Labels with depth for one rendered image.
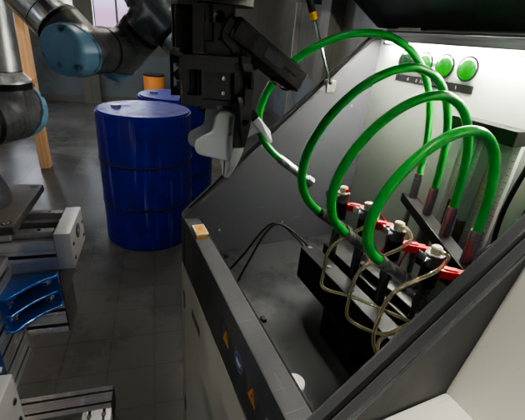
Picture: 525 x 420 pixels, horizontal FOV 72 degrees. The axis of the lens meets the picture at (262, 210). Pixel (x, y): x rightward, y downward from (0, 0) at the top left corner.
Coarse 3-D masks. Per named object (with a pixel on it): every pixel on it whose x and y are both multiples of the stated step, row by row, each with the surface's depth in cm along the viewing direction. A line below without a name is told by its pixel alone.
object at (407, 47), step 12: (336, 36) 64; (348, 36) 65; (360, 36) 65; (372, 36) 66; (384, 36) 66; (396, 36) 66; (312, 48) 64; (408, 48) 68; (300, 60) 65; (420, 60) 69; (264, 96) 66; (432, 108) 74; (264, 144) 70; (276, 156) 72; (420, 168) 80
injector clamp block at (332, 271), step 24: (312, 264) 79; (336, 264) 81; (312, 288) 80; (336, 288) 71; (360, 288) 74; (336, 312) 72; (360, 312) 65; (384, 312) 65; (336, 336) 73; (360, 336) 66; (360, 360) 72
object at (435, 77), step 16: (400, 64) 57; (416, 64) 57; (368, 80) 55; (432, 80) 61; (352, 96) 55; (336, 112) 55; (448, 112) 65; (320, 128) 55; (448, 128) 66; (448, 144) 68; (304, 160) 57; (304, 176) 58; (304, 192) 59; (432, 192) 72; (320, 208) 62; (432, 208) 74
